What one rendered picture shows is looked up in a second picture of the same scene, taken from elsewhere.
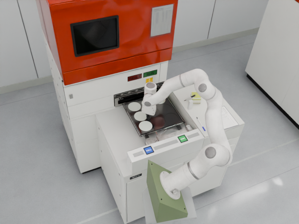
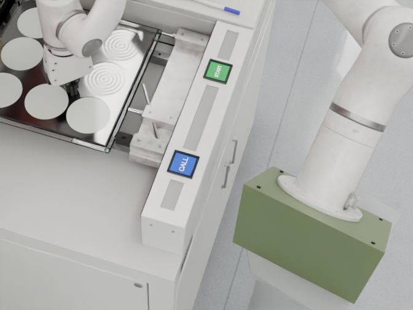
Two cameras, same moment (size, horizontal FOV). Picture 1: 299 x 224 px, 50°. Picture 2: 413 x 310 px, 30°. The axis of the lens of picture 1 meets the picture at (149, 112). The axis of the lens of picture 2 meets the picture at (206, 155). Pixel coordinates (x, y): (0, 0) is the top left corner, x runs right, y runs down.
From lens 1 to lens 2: 1.01 m
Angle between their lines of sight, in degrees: 32
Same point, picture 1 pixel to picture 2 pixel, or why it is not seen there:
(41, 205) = not seen: outside the picture
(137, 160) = (190, 211)
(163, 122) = (115, 71)
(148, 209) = (306, 293)
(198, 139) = (247, 45)
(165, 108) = not seen: hidden behind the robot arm
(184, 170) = (349, 133)
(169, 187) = (337, 202)
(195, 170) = (377, 111)
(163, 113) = not seen: hidden behind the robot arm
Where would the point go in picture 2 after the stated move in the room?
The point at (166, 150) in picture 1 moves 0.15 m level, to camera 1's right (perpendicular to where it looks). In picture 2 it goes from (217, 127) to (263, 89)
